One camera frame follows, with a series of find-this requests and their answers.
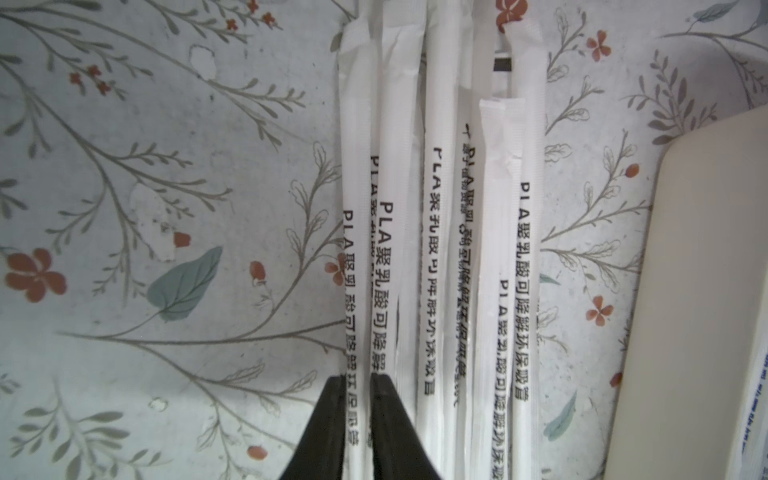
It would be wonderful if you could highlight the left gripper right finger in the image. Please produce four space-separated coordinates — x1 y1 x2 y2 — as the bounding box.
370 373 440 480

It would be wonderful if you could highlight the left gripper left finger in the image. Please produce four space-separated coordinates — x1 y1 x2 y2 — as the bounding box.
280 376 346 480

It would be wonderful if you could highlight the white storage tray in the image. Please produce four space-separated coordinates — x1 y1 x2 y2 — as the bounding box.
605 107 767 479

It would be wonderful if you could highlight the wrapped straw left pile short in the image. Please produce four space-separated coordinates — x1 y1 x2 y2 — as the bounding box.
468 98 525 479

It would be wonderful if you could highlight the wrapped straw left pile edge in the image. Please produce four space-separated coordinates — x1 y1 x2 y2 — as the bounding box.
505 17 547 479

